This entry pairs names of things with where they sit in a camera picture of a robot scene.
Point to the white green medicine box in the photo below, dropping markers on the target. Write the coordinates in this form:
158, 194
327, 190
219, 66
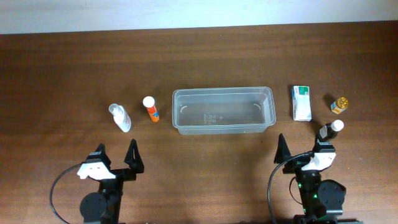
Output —
301, 103

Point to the white spray bottle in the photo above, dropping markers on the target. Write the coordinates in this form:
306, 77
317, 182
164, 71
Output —
120, 116

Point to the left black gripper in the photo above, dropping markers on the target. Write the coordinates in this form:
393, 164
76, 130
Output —
134, 164

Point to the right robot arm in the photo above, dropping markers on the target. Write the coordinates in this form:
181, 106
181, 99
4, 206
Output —
322, 200

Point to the clear plastic container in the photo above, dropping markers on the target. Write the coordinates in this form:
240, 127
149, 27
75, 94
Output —
233, 110

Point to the small jar gold lid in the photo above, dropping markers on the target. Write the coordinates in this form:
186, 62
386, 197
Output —
339, 105

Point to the orange tube white cap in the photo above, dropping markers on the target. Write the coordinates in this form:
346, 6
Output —
149, 104

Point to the dark bottle white cap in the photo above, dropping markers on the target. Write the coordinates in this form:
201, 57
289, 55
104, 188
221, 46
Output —
330, 130

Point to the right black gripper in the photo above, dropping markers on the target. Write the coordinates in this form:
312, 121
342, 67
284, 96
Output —
283, 152

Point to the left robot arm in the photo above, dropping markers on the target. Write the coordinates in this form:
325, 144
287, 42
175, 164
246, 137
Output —
103, 206

